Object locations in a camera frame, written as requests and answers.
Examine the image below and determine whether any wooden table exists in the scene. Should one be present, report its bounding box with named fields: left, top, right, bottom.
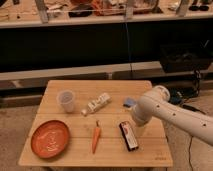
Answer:
left=19, top=80, right=173, bottom=168

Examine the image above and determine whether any blue sponge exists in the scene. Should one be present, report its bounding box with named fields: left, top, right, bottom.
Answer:
left=123, top=97, right=136, bottom=108

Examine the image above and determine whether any orange toy carrot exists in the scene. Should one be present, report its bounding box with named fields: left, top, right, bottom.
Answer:
left=92, top=121, right=101, bottom=154

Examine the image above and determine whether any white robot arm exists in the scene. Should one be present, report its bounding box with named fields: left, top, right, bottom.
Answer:
left=131, top=85, right=213, bottom=146

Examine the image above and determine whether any long workbench shelf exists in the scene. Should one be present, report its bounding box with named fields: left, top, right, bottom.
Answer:
left=0, top=0, right=213, bottom=29

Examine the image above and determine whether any black box on floor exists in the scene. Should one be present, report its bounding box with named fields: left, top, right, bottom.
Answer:
left=160, top=43, right=213, bottom=73

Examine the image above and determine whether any orange ceramic plate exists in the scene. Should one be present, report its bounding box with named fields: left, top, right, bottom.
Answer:
left=31, top=120, right=70, bottom=159

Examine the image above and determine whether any translucent plastic cup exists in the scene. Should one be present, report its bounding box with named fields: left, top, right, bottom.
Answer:
left=57, top=90, right=75, bottom=113

